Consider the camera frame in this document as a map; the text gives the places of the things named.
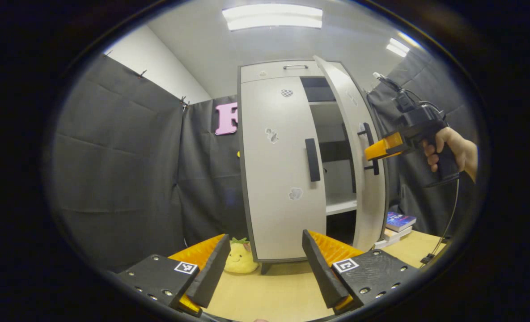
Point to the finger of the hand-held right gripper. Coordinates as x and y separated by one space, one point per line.
383 147

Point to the grey double-door shoe cabinet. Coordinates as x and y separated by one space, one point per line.
264 71

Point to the white cabinet shelf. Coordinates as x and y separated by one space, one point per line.
320 103
341 205

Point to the black backdrop cloth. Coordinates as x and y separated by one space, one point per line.
112 179

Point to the yellow plush toy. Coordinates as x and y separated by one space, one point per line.
240 259

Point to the grey shoe cabinet door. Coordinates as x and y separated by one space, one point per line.
367 210
273 179

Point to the ceiling light panel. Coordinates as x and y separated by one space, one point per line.
398 47
272 17

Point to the blue cover book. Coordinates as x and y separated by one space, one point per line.
399 221

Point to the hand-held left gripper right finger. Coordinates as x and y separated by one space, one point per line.
320 273

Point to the tan cover book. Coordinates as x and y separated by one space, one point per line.
399 233

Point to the white cover book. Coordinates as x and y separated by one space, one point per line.
383 243

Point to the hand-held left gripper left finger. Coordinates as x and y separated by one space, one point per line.
211 273

